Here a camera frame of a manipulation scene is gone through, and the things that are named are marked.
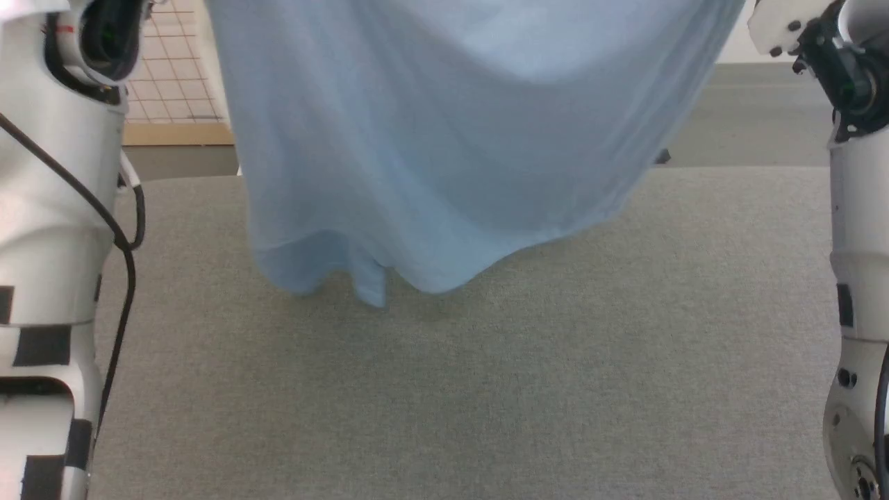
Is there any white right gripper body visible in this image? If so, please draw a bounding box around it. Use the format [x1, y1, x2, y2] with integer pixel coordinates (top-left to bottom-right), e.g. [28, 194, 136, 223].
[747, 0, 831, 58]

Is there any light blue garment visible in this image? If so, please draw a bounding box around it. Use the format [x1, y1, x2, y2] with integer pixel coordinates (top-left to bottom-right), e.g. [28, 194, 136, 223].
[206, 0, 747, 308]

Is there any white partition board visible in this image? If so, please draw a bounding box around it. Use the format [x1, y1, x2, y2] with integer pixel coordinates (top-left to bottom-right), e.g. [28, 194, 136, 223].
[715, 28, 765, 65]

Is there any lemon print grid panel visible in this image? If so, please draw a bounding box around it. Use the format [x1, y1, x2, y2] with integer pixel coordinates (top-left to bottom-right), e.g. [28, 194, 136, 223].
[122, 0, 237, 147]

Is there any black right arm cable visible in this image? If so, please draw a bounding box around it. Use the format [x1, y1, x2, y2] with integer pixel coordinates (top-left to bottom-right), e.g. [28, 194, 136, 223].
[874, 344, 889, 480]

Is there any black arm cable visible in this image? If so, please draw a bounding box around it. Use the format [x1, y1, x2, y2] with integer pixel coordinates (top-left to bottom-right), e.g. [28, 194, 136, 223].
[874, 344, 889, 480]
[0, 115, 147, 445]

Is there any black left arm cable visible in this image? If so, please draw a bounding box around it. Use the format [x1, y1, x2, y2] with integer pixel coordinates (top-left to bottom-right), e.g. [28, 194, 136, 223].
[0, 115, 147, 445]

